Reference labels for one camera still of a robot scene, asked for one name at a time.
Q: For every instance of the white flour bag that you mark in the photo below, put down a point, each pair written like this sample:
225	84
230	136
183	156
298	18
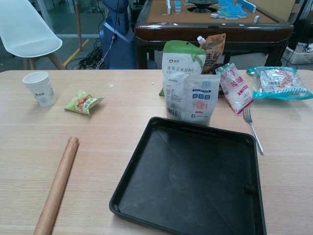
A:
198	98

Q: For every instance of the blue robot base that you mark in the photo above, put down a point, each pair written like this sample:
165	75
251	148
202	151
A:
117	41

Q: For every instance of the black square tray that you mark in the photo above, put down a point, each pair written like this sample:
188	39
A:
190	178

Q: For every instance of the green white corn starch bag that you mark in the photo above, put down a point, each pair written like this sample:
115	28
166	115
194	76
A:
178	58

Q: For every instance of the green snack packet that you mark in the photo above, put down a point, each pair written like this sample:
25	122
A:
83	102

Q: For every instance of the pink and white packet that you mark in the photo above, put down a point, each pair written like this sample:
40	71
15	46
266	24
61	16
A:
236	90

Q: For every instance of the brown sauce spout pouch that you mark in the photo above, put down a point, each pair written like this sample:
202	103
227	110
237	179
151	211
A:
215	51

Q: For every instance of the metal fork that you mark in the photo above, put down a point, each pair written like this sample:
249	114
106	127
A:
254	132

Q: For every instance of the brown mahjong table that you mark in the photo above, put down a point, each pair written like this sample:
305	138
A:
210	30

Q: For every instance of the wooden rolling pin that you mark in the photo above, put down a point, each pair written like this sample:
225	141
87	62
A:
58	181

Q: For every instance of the white paper cup stack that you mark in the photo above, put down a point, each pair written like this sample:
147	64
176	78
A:
40	90

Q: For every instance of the black mahjong table centre dome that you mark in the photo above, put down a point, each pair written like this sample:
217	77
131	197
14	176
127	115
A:
201	5

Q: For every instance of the blue packaged snack bag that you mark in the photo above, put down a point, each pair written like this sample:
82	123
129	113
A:
276	83

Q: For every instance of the pile of blue mahjong tiles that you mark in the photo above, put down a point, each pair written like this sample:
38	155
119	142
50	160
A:
230	11

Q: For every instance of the single blue white mahjong tile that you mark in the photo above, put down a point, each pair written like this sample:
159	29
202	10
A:
257	18

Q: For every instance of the white plastic chair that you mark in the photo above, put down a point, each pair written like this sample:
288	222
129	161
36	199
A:
27	31

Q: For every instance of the white box with clutter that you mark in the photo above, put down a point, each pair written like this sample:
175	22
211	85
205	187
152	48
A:
299	50

